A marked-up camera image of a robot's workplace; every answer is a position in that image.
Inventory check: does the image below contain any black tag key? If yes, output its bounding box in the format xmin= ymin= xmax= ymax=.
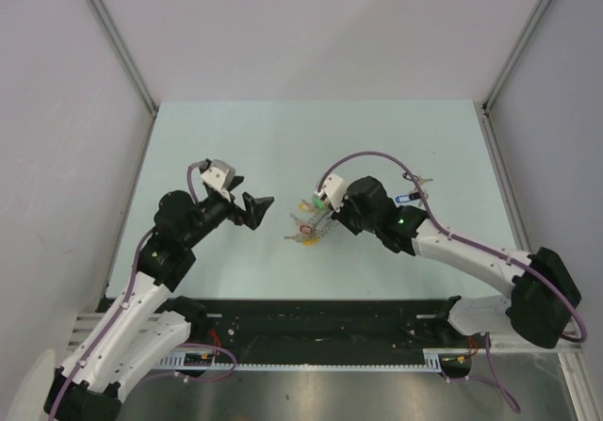
xmin=402 ymin=172 xmax=432 ymax=186

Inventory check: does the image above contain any purple cable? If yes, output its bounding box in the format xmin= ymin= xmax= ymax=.
xmin=314 ymin=151 xmax=590 ymax=415
xmin=46 ymin=160 xmax=236 ymax=415

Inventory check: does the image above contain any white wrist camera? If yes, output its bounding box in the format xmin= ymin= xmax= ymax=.
xmin=199 ymin=159 xmax=236 ymax=202
xmin=313 ymin=173 xmax=349 ymax=212

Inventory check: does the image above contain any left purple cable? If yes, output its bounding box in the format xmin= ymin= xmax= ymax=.
xmin=46 ymin=160 xmax=236 ymax=415

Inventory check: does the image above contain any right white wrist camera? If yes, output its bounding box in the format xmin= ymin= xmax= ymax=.
xmin=313 ymin=173 xmax=349 ymax=212

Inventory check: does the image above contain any grey cable duct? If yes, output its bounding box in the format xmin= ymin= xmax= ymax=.
xmin=155 ymin=350 xmax=447 ymax=373

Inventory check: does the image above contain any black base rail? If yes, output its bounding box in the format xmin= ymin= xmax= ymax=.
xmin=193 ymin=299 xmax=484 ymax=368

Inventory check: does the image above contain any blue tag key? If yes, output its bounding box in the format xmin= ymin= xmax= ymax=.
xmin=394 ymin=191 xmax=429 ymax=206

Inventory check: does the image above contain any left aluminium frame post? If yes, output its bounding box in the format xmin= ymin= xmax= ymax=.
xmin=70 ymin=0 xmax=159 ymax=119

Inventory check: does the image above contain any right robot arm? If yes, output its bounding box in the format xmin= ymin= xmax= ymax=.
xmin=333 ymin=176 xmax=581 ymax=349

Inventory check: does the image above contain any aluminium frame post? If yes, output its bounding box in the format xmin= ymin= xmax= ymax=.
xmin=70 ymin=0 xmax=159 ymax=119
xmin=482 ymin=0 xmax=571 ymax=116

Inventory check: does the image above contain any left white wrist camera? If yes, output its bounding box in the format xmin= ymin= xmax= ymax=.
xmin=199 ymin=159 xmax=236 ymax=202

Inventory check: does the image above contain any yellow key tag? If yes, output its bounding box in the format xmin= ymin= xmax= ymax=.
xmin=302 ymin=237 xmax=319 ymax=246

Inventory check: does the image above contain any right aluminium frame post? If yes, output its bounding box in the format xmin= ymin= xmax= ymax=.
xmin=482 ymin=0 xmax=571 ymax=116

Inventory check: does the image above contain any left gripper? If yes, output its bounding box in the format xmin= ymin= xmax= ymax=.
xmin=182 ymin=175 xmax=272 ymax=248

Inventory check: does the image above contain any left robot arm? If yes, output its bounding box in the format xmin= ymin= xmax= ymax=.
xmin=43 ymin=176 xmax=274 ymax=420

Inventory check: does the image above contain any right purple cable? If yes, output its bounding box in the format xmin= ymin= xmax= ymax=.
xmin=314 ymin=151 xmax=590 ymax=415

